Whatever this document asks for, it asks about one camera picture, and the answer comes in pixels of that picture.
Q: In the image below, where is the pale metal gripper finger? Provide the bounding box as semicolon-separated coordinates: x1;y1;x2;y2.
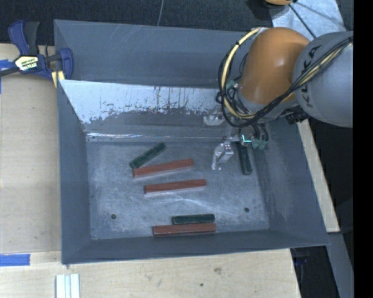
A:
223;143;235;165
211;143;225;171

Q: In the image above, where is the dark green flat block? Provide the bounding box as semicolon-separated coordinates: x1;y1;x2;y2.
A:
129;142;167;170
171;213;216;226
236;141;254;176

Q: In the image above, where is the red-brown flat block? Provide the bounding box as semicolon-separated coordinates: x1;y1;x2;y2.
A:
131;158;195;180
143;178;208;197
152;222;218;238

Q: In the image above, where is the grey metal bin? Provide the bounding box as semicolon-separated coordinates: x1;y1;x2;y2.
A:
52;19;331;265

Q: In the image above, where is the pale wood flat board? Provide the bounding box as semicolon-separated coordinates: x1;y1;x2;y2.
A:
0;73;63;255

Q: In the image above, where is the black cylinder on white bracket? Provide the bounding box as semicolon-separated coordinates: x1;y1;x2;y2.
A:
285;109;308;125

